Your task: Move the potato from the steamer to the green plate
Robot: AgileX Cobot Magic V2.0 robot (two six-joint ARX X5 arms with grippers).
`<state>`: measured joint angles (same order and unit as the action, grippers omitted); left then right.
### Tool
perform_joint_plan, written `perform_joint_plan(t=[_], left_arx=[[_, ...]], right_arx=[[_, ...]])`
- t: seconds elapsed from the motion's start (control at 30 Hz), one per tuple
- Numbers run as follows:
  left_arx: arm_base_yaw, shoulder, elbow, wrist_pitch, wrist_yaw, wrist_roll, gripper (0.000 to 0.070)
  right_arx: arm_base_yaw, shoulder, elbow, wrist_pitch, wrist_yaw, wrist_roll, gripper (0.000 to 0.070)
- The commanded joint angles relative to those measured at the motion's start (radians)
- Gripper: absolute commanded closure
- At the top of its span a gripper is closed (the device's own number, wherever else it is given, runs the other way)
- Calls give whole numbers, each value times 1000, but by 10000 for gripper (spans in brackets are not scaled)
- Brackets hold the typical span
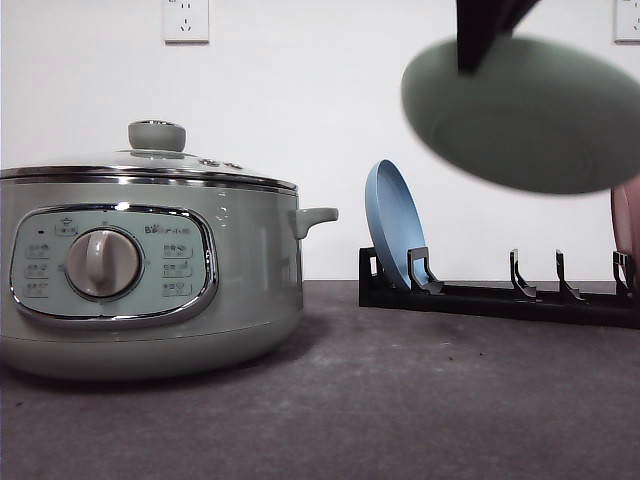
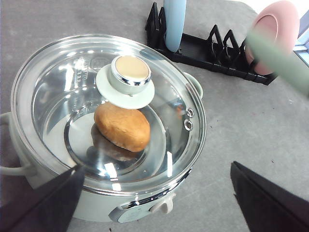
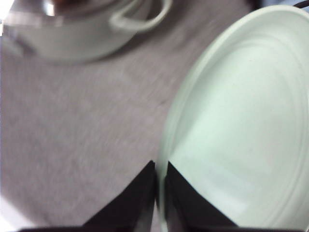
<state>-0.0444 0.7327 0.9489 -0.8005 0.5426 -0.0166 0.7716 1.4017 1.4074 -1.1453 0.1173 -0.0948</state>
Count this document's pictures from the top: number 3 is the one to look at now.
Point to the green plate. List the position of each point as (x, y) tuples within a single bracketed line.
[(237, 124)]

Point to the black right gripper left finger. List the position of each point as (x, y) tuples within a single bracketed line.
[(132, 211)]

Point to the green electric steamer pot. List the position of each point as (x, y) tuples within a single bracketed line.
[(79, 29)]

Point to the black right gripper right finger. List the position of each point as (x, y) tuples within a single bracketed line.
[(189, 211)]

